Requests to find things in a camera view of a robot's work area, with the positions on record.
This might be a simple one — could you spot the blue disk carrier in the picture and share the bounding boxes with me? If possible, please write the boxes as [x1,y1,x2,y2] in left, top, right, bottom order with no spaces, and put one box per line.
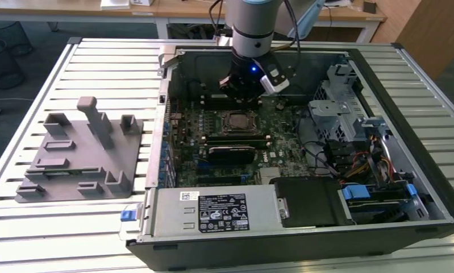
[342,184,374,204]

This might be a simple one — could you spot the silver power supply with label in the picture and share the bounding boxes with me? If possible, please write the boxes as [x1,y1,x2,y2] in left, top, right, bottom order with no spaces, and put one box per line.
[142,185,282,237]

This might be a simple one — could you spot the metal socket cover frame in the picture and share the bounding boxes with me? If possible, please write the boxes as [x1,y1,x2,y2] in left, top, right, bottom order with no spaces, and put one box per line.
[222,110,259,134]

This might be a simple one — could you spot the grey plastic parts rack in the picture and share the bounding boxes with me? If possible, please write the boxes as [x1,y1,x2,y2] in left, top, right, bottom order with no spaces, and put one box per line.
[15,96,147,204]

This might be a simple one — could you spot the black open PC case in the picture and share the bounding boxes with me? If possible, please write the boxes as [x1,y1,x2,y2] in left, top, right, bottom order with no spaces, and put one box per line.
[124,42,454,272]

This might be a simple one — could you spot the CPU socket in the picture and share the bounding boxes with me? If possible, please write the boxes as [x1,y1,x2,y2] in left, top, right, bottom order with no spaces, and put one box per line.
[219,110,260,135]

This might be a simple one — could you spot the silver square CPU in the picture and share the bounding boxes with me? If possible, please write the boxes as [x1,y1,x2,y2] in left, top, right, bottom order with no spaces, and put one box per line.
[228,115,251,129]

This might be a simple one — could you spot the black wire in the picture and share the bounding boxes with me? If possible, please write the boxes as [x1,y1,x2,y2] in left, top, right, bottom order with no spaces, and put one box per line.
[302,140,340,179]

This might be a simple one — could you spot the black drive box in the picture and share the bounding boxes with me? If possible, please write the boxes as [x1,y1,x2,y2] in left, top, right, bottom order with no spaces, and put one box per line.
[271,176,354,229]

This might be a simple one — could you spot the green RAM stick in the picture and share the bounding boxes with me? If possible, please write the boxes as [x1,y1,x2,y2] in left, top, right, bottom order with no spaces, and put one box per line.
[47,168,100,176]

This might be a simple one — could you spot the black graphics card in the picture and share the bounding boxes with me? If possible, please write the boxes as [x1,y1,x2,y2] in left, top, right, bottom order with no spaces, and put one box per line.
[207,146,256,166]

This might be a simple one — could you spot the blue case latch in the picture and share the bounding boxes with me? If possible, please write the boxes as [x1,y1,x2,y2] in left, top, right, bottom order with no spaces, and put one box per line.
[119,209,138,223]

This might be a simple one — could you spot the wooden cabinet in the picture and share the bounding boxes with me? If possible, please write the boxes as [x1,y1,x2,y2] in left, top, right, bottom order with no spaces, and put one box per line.
[371,0,454,83]

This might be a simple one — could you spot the white black-faced wrist camera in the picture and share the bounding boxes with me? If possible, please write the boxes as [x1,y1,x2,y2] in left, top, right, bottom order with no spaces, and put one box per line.
[259,61,292,94]

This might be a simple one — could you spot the green motherboard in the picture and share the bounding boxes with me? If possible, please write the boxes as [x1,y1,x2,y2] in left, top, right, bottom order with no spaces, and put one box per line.
[166,95,315,188]

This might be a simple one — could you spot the yellow orange wire bundle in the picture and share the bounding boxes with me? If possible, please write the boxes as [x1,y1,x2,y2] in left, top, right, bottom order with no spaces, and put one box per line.
[343,159,398,179]

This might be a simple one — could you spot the silver metal drive cage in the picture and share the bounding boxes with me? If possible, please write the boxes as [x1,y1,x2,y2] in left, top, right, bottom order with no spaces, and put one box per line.
[308,64,367,143]

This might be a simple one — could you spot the silver chipset heatsink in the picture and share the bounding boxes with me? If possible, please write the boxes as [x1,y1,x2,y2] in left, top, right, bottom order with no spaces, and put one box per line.
[259,167,284,183]

